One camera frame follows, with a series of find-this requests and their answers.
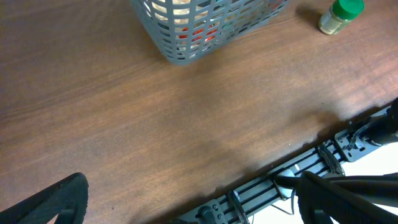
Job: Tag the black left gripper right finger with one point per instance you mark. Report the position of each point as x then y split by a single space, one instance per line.
351 199

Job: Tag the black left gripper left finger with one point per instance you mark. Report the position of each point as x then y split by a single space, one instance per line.
65 202

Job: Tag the green lid glass jar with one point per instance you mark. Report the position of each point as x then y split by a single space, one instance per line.
340 14

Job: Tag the orange spaghetti packet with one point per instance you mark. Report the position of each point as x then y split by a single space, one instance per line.
229 19

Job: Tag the grey plastic shopping basket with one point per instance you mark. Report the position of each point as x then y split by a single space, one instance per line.
165 39

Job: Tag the beige powder pouch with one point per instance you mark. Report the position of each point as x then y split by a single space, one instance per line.
177 14

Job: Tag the black aluminium mounting rail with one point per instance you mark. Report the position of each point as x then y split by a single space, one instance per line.
325 160

